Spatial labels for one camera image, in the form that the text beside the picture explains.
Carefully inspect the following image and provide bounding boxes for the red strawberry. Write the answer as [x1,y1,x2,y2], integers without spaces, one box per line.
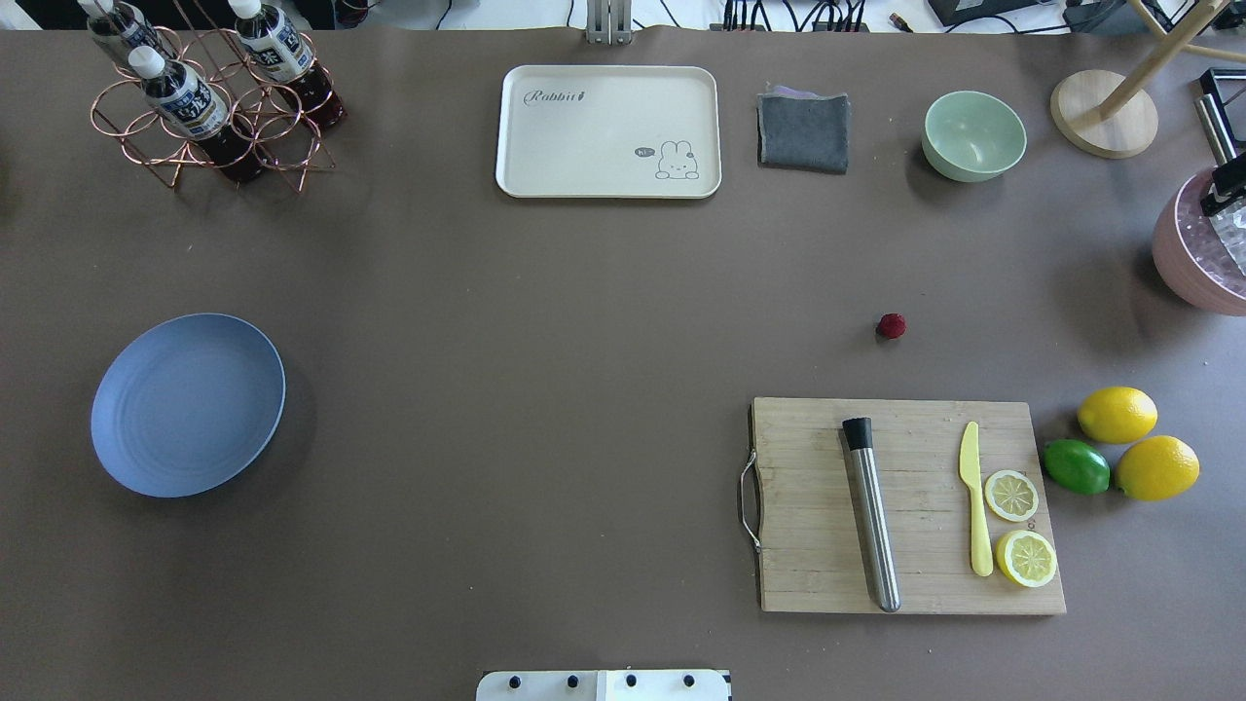
[875,314,907,339]

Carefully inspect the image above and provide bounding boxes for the blue round plate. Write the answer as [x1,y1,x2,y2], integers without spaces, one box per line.
[91,314,287,498]

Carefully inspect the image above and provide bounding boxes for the cream rabbit tray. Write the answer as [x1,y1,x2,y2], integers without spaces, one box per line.
[495,65,721,199]

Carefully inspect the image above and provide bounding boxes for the steel muddler black tip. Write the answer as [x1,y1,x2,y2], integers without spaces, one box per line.
[842,417,900,613]

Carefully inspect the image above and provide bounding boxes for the grey folded cloth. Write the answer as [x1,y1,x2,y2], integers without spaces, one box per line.
[756,85,854,174]

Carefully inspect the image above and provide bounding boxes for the wooden cutting board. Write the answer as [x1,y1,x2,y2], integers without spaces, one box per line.
[751,396,1065,616]

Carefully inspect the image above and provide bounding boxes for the green bowl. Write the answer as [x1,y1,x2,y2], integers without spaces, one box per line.
[922,92,1028,183]

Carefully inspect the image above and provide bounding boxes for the yellow plastic knife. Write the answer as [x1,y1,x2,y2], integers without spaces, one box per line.
[958,421,994,576]

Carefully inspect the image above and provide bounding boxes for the upper lemon half slice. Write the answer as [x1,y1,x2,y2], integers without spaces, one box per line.
[983,469,1040,523]

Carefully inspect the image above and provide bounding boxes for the lemon half slice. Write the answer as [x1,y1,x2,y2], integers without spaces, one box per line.
[983,469,1040,523]
[994,530,1058,586]

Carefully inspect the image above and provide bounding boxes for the lower lemon half slice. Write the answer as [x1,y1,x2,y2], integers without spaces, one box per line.
[994,530,1058,586]

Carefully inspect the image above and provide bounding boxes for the right back drink bottle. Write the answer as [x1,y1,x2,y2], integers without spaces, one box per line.
[231,1,346,131]

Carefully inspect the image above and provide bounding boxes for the drink bottle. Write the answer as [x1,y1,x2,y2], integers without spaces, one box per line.
[231,1,346,131]
[77,0,177,75]
[128,46,265,183]

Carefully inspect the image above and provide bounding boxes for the green lime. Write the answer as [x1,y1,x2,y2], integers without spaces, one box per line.
[1042,440,1111,496]

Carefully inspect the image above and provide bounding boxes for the upper whole lemon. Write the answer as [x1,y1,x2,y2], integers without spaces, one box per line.
[1077,386,1158,445]

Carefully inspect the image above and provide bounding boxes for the whole lemon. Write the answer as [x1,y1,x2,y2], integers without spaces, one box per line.
[1116,435,1200,501]
[1077,386,1158,445]

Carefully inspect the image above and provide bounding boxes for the front drink bottle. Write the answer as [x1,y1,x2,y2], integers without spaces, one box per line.
[128,46,265,183]

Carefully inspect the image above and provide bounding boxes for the lower whole lemon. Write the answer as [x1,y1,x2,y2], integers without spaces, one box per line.
[1116,435,1200,501]

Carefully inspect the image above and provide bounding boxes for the wooden stand round base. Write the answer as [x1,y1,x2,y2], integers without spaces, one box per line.
[1049,0,1246,161]

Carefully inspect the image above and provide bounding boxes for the pink ice bucket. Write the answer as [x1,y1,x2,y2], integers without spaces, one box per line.
[1153,167,1245,316]

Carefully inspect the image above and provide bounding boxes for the left back drink bottle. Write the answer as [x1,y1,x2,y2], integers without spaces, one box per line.
[77,0,177,75]

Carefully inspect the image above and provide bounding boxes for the black metal tongs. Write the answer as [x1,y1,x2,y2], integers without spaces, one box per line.
[1196,68,1245,217]

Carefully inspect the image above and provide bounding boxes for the grey metal mount bracket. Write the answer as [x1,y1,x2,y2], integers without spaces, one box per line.
[586,0,633,46]

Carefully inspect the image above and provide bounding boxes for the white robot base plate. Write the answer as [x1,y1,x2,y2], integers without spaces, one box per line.
[475,667,733,700]

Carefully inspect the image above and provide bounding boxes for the copper wire bottle rack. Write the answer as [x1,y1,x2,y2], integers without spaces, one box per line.
[90,1,335,191]

